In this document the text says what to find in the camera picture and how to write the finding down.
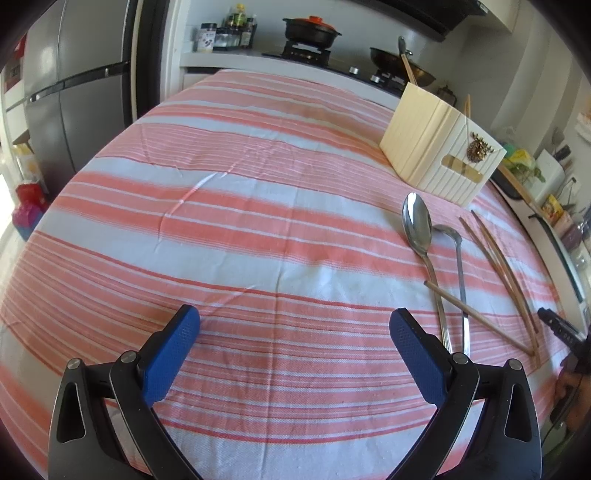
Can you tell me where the white spice jar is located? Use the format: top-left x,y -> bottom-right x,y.
197,22 -> 217,53

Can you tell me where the red bag on floor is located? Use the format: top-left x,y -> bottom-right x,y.
12,182 -> 49,241

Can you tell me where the glass french press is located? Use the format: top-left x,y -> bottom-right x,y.
436,85 -> 458,107

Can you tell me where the condiment bottles rack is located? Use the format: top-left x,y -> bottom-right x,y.
213,3 -> 257,51

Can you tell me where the yellow green produce bag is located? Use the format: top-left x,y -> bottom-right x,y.
502,149 -> 546,184

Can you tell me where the white knife block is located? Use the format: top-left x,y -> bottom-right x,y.
528,150 -> 565,206

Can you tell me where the dark wok pan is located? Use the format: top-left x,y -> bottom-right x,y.
370,47 -> 436,87

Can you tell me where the person's right hand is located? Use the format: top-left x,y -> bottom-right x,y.
552,368 -> 591,432

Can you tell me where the small silver spoon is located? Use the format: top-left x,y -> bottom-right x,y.
434,224 -> 471,356

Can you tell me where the black gas stove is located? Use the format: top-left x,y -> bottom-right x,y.
263,41 -> 406,96

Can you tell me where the pink white striped tablecloth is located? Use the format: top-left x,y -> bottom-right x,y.
0,68 -> 562,480

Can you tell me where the cream utensil holder box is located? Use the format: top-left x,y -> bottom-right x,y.
380,83 -> 506,207

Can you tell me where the large silver spoon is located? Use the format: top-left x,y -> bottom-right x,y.
402,192 -> 453,352

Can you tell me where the wooden chopstick across spoons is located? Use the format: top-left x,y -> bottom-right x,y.
424,280 -> 536,357

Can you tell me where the black pot orange lid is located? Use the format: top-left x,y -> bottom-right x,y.
283,16 -> 341,50

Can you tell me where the grey refrigerator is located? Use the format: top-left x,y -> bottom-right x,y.
2,1 -> 138,192

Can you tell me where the wooden cutting board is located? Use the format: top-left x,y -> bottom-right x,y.
497,164 -> 544,218

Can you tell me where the yellow snack packet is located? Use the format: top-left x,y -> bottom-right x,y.
542,194 -> 564,226

